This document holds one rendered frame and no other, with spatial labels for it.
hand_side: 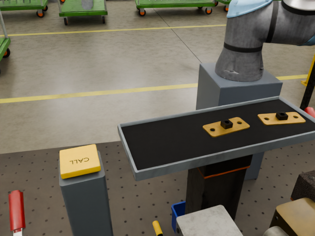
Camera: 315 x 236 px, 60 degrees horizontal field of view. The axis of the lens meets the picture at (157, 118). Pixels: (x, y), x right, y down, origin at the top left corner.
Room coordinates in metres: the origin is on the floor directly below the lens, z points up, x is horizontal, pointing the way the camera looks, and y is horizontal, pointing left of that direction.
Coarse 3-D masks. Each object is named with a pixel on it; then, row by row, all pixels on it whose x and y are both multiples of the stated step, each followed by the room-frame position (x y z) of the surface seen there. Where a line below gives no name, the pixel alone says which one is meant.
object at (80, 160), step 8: (64, 152) 0.35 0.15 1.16; (72, 152) 0.35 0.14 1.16; (80, 152) 0.35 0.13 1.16; (88, 152) 0.35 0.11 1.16; (96, 152) 0.35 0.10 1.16; (64, 160) 0.33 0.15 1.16; (72, 160) 0.33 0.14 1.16; (80, 160) 0.33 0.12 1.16; (88, 160) 0.33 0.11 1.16; (96, 160) 0.33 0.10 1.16; (64, 168) 0.31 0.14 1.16; (72, 168) 0.31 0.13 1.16; (80, 168) 0.31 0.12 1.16; (88, 168) 0.31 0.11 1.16; (96, 168) 0.32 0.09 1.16; (64, 176) 0.30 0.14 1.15; (72, 176) 0.31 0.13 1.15
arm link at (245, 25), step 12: (240, 0) 0.80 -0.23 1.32; (252, 0) 0.78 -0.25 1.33; (264, 0) 0.78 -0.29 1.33; (228, 12) 0.84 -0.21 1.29; (240, 12) 0.79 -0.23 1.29; (252, 12) 0.78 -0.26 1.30; (264, 12) 0.78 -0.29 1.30; (276, 12) 0.77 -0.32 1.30; (228, 24) 0.82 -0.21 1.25; (240, 24) 0.79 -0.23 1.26; (252, 24) 0.78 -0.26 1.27; (264, 24) 0.77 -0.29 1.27; (228, 36) 0.81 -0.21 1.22; (240, 36) 0.78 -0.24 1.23; (252, 36) 0.78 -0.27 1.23; (264, 36) 0.77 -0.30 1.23
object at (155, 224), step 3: (153, 222) 0.33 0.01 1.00; (156, 222) 0.33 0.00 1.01; (153, 225) 0.33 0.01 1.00; (156, 225) 0.32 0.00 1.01; (156, 228) 0.32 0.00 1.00; (159, 228) 0.32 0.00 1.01; (156, 231) 0.31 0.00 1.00; (159, 231) 0.31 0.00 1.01; (159, 234) 0.31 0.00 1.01; (162, 234) 0.31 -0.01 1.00
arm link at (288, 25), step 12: (288, 0) 0.76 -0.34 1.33; (300, 0) 0.74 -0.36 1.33; (312, 0) 0.73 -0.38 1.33; (288, 12) 0.75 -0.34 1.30; (300, 12) 0.73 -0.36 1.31; (312, 12) 0.72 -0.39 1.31; (276, 24) 0.76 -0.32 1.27; (288, 24) 0.75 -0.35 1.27; (300, 24) 0.73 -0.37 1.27; (312, 24) 0.73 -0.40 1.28; (276, 36) 0.76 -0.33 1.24; (288, 36) 0.75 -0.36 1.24; (300, 36) 0.74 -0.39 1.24; (312, 36) 0.73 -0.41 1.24
